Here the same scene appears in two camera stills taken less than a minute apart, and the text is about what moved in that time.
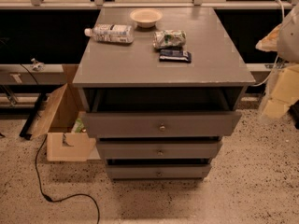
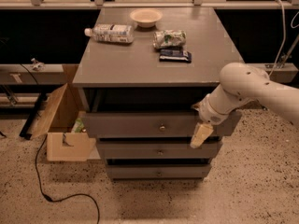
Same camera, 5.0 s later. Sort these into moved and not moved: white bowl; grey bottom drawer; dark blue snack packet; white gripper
Moved: white gripper
Not moved: white bowl; dark blue snack packet; grey bottom drawer
